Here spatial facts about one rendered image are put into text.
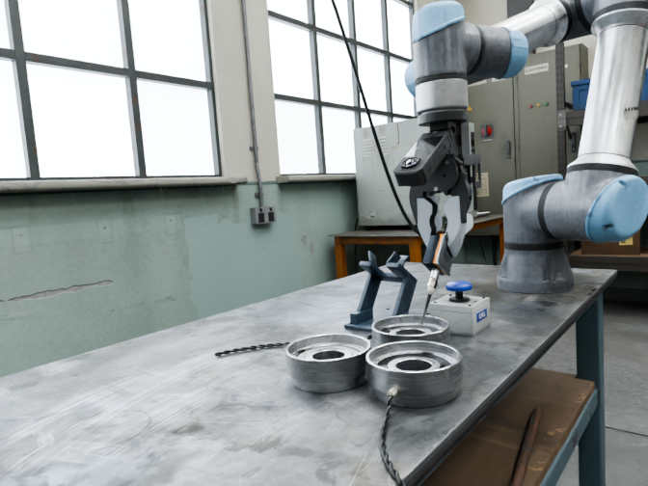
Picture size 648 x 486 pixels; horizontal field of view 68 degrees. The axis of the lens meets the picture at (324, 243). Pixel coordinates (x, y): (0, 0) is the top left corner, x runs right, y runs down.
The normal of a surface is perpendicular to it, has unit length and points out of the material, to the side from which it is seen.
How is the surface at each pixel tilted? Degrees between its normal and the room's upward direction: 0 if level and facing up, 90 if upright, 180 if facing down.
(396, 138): 90
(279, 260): 90
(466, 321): 90
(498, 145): 90
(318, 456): 0
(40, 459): 0
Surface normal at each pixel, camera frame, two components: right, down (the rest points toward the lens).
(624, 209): 0.42, 0.18
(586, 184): -0.70, -0.15
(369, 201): -0.63, 0.12
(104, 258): 0.77, 0.00
